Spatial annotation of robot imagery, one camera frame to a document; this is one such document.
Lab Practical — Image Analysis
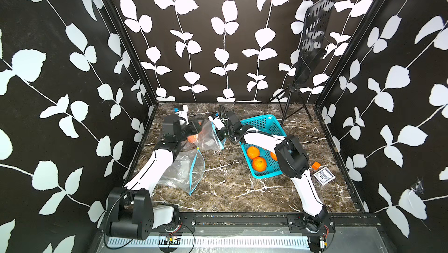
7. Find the black music stand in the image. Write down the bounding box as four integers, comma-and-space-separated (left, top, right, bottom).
269, 0, 335, 125

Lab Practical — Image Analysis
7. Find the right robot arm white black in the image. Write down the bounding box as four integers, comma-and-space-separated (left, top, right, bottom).
208, 114, 329, 233

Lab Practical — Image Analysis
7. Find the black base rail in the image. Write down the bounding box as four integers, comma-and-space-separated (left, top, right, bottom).
179, 211, 382, 235

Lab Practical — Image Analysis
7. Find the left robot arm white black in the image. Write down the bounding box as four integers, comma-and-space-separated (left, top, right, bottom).
104, 114, 204, 240

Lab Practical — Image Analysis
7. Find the small orange block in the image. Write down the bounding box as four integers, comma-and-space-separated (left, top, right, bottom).
312, 162, 321, 171

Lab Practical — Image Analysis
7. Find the orange taken from bag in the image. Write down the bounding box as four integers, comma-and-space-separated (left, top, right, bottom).
252, 157, 267, 173

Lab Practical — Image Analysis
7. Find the playing card box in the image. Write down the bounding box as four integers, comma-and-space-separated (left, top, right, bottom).
313, 167, 336, 186

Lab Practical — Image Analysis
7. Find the far bag orange right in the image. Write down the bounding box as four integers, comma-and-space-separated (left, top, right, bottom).
187, 134, 198, 143

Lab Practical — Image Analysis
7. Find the teal plastic basket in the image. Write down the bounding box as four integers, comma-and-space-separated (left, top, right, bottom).
241, 114, 287, 180

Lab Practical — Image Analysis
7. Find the clear zip-top bag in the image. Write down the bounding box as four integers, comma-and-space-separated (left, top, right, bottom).
158, 148, 205, 195
193, 120, 225, 151

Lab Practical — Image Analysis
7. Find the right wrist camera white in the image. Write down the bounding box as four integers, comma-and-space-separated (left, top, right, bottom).
208, 112, 227, 131

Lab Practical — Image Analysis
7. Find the white slotted cable duct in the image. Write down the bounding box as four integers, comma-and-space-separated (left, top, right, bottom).
107, 236, 310, 250

